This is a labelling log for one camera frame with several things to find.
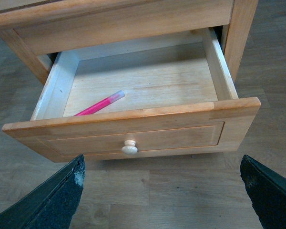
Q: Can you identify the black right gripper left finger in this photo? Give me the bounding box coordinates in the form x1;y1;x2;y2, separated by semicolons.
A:
0;155;85;229

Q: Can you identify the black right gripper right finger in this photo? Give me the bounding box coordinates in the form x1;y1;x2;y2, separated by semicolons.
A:
240;155;286;229

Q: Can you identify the pink marker with white cap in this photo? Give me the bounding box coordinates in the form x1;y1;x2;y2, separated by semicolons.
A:
74;91;125;116

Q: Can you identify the wooden drawer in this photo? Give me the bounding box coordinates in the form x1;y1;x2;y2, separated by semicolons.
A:
2;28;261;162

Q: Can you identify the wooden nightstand cabinet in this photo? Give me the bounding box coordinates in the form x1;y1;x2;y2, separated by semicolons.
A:
0;0;258;83

